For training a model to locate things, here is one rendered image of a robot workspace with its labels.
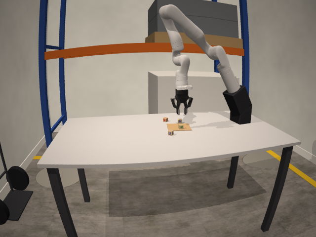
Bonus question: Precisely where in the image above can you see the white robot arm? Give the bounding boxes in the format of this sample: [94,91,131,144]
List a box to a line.
[159,4,240,93]

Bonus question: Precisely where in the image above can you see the tan square mat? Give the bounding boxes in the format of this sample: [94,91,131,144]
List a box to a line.
[167,123,191,131]

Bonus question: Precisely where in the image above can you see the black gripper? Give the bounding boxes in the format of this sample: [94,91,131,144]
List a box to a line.
[170,89,193,115]

